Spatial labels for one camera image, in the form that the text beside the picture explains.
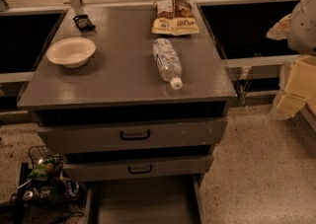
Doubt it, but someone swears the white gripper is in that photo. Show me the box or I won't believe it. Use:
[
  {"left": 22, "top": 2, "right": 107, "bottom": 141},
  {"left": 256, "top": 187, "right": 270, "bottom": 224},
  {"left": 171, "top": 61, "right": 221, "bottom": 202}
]
[{"left": 267, "top": 0, "right": 316, "bottom": 116}]

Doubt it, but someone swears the clear plastic water bottle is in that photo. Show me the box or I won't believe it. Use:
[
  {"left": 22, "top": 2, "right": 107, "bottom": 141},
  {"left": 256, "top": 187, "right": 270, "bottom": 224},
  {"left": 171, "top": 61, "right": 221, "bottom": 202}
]
[{"left": 153, "top": 37, "right": 183, "bottom": 90}]

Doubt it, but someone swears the grey top drawer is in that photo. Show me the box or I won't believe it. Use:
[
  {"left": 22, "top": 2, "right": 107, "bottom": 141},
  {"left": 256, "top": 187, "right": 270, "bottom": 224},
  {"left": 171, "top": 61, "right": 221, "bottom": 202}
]
[{"left": 38, "top": 118, "right": 227, "bottom": 154}]

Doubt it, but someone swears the grey drawer cabinet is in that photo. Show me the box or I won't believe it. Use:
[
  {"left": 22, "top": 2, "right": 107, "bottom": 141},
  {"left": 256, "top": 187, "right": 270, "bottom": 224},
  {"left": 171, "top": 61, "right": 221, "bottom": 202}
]
[{"left": 17, "top": 2, "right": 238, "bottom": 224}]

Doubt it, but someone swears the grey middle drawer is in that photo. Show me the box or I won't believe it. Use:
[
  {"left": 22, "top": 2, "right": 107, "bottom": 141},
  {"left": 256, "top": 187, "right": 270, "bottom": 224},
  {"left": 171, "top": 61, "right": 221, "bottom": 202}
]
[{"left": 64, "top": 155, "right": 213, "bottom": 182}]

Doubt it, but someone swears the grey open bottom drawer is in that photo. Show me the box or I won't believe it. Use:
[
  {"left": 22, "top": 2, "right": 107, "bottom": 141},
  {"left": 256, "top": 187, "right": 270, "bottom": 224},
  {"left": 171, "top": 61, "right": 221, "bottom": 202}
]
[{"left": 83, "top": 175, "right": 204, "bottom": 224}]

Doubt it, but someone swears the brown and yellow snack bag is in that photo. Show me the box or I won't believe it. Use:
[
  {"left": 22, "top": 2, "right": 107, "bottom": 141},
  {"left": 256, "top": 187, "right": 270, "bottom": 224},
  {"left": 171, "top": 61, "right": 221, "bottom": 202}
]
[{"left": 152, "top": 0, "right": 199, "bottom": 36}]

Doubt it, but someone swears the small black snack packet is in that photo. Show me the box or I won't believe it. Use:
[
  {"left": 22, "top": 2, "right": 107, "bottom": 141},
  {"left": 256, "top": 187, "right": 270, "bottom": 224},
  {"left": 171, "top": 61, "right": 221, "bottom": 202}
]
[{"left": 73, "top": 14, "right": 96, "bottom": 32}]

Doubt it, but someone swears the white bowl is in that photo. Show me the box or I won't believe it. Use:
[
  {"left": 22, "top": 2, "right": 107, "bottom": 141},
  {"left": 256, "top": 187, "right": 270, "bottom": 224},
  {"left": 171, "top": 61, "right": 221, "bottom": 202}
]
[{"left": 46, "top": 37, "right": 96, "bottom": 68}]

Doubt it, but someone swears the green chip bag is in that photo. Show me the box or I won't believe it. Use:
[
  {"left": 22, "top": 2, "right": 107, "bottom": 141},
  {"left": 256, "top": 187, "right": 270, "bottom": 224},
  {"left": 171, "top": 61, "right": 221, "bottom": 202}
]
[{"left": 28, "top": 154, "right": 64, "bottom": 182}]

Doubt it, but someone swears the black wire basket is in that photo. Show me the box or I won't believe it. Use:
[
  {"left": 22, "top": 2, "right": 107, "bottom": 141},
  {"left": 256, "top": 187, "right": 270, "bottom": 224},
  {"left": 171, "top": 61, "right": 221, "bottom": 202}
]
[{"left": 10, "top": 145, "right": 82, "bottom": 204}]

